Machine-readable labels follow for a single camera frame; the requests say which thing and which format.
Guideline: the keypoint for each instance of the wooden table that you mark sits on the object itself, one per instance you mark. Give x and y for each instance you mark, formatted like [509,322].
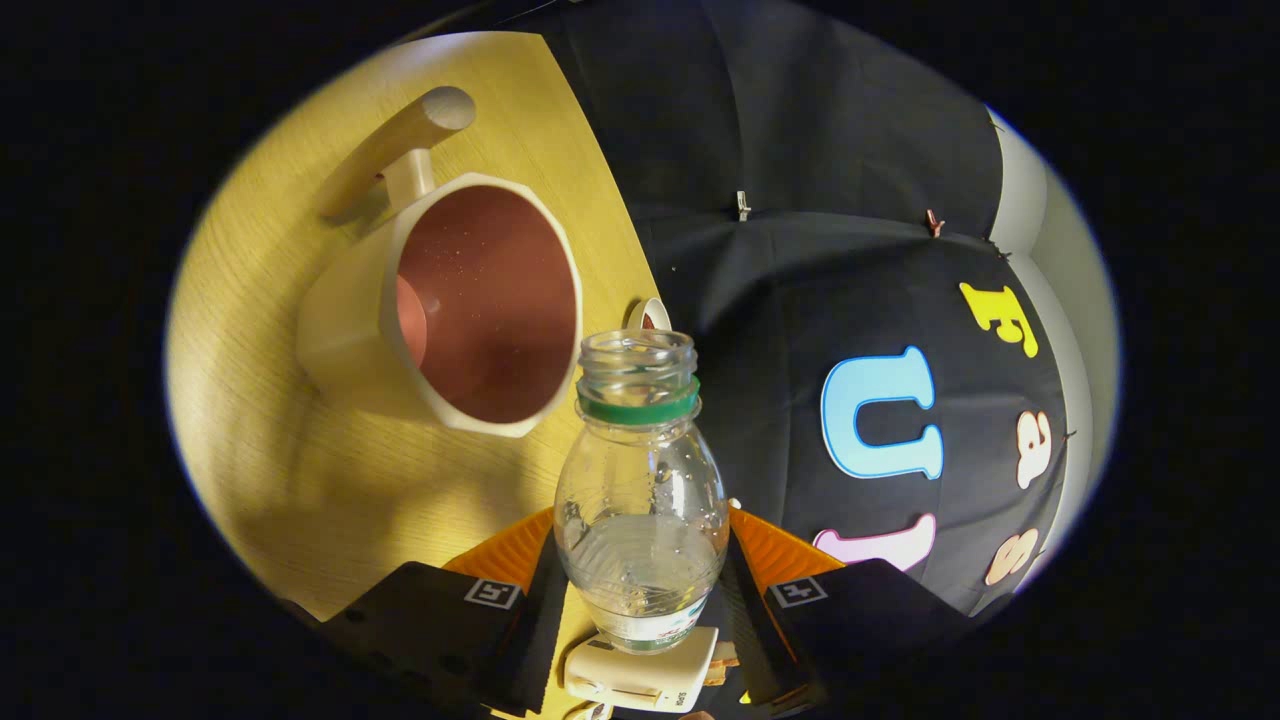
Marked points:
[300,480]

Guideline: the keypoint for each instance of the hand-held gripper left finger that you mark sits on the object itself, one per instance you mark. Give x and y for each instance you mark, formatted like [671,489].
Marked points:
[530,650]

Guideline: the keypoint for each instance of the black backdrop cloth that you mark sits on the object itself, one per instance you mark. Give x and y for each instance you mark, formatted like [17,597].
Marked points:
[800,270]

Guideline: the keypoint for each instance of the white toaster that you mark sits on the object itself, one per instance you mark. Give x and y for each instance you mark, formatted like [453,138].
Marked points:
[640,670]

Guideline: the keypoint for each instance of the toast bread slice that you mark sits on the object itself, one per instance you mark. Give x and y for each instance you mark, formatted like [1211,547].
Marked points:
[725,660]

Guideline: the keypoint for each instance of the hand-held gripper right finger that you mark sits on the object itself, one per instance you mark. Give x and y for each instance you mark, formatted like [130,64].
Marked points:
[755,640]

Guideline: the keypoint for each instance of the clear plastic juice bottle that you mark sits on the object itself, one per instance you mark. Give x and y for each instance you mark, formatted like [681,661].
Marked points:
[640,500]

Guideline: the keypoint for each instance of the copper cloth clip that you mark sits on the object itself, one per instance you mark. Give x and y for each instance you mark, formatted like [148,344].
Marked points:
[934,222]

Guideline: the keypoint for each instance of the silver cloth clip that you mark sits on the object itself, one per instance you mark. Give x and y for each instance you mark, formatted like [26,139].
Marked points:
[742,205]

